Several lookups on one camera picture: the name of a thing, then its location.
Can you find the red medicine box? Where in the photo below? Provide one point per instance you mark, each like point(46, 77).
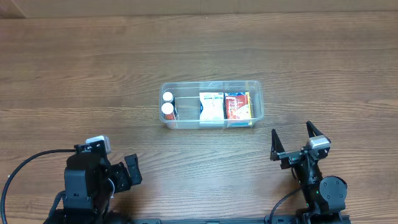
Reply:
point(237, 107)

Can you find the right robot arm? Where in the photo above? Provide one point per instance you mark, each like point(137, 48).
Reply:
point(324, 196)

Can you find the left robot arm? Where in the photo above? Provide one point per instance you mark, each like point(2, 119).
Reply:
point(90, 182)

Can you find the orange bottle white cap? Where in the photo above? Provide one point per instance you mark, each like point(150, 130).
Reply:
point(169, 112)

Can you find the dark bottle white cap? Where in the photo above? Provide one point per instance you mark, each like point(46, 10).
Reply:
point(168, 97)

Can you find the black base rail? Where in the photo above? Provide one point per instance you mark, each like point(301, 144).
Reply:
point(217, 220)

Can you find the blue VapoDrops box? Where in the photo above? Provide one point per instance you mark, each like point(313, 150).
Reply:
point(237, 122)

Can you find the white blue medicine box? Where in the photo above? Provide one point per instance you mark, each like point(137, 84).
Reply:
point(211, 109)

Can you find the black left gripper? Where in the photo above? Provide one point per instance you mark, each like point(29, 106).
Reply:
point(125, 174)

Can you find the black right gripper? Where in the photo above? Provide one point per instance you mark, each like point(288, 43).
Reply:
point(292, 155)

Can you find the clear plastic container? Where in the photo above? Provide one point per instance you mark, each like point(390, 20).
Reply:
point(187, 100)

